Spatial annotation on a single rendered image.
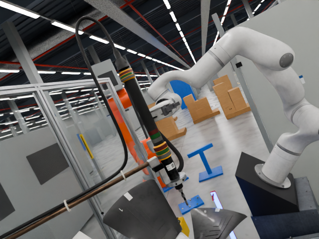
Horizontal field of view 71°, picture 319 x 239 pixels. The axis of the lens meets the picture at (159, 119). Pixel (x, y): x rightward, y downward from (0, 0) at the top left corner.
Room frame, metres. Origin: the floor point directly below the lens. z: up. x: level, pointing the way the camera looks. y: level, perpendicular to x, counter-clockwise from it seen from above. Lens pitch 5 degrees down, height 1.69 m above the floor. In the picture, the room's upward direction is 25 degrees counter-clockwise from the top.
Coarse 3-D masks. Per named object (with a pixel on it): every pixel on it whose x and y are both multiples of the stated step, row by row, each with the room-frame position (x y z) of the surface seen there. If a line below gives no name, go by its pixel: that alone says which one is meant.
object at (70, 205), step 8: (136, 168) 0.64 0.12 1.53; (120, 176) 0.63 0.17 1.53; (128, 176) 0.63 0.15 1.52; (104, 184) 0.62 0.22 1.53; (112, 184) 0.62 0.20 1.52; (96, 192) 0.61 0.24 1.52; (80, 200) 0.59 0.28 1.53; (64, 208) 0.58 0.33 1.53; (48, 216) 0.57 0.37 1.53; (32, 224) 0.56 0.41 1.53; (40, 224) 0.57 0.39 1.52; (16, 232) 0.55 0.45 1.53; (24, 232) 0.55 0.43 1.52
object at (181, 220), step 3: (180, 219) 1.11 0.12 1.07; (183, 219) 1.11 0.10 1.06; (180, 222) 1.08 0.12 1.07; (183, 222) 1.10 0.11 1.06; (183, 225) 1.09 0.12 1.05; (186, 225) 1.11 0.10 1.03; (183, 228) 1.07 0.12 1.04; (186, 228) 1.10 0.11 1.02; (183, 231) 1.06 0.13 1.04; (186, 231) 1.08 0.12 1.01; (189, 231) 1.12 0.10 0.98; (186, 234) 1.07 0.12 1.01
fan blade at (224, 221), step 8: (200, 208) 0.92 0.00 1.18; (208, 208) 0.91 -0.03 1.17; (192, 216) 0.88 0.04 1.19; (200, 216) 0.87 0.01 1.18; (208, 216) 0.85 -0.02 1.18; (216, 216) 0.84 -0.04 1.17; (224, 216) 0.83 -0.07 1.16; (232, 216) 0.83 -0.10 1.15; (240, 216) 0.83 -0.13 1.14; (192, 224) 0.83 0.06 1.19; (200, 224) 0.82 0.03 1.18; (208, 224) 0.80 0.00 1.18; (216, 224) 0.78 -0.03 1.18; (224, 224) 0.77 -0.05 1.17; (232, 224) 0.77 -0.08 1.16; (200, 232) 0.77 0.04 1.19; (208, 232) 0.75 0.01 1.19; (216, 232) 0.73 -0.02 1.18; (224, 232) 0.72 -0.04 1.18
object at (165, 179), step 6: (150, 162) 0.64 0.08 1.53; (156, 162) 0.65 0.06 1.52; (156, 168) 0.64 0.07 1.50; (162, 168) 0.65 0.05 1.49; (162, 174) 0.65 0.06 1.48; (180, 174) 0.68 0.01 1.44; (162, 180) 0.66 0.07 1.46; (168, 180) 0.65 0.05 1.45; (174, 180) 0.65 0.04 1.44; (180, 180) 0.64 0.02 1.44; (168, 186) 0.65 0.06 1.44
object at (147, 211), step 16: (128, 192) 0.78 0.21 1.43; (144, 192) 0.77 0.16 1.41; (160, 192) 0.77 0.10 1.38; (112, 208) 0.73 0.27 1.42; (128, 208) 0.73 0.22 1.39; (144, 208) 0.72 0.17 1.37; (160, 208) 0.72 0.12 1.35; (112, 224) 0.70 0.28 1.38; (128, 224) 0.69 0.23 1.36; (144, 224) 0.69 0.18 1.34; (160, 224) 0.68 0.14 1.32; (176, 224) 0.67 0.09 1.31
